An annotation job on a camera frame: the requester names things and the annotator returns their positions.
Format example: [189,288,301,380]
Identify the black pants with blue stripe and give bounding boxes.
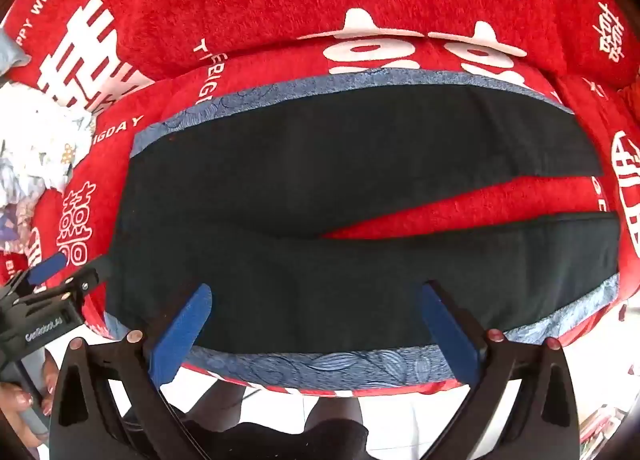
[102,67,622,391]

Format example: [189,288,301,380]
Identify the person's left leg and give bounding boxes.
[189,382,248,428]

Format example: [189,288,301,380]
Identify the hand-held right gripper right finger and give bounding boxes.
[420,280,582,460]

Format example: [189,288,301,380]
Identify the grey-blue pillow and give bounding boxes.
[0,27,32,77]

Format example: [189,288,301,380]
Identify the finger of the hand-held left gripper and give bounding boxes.
[26,252,69,287]
[64,255,114,298]

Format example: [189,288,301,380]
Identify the person's leg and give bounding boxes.
[189,382,248,428]
[302,395,363,433]

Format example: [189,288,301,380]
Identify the red printed blanket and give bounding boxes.
[0,0,640,399]

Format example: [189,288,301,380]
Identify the person's right leg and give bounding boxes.
[302,395,363,433]

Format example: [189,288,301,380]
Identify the person's left hand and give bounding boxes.
[0,347,62,447]

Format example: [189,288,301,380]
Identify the person's dark clothing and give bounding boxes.
[165,405,372,460]

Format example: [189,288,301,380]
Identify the colourful printed clutter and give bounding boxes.
[580,404,632,460]

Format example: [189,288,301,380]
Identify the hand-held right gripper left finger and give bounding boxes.
[49,283,213,460]

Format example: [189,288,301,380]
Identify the white floral cloth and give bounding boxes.
[0,82,97,242]

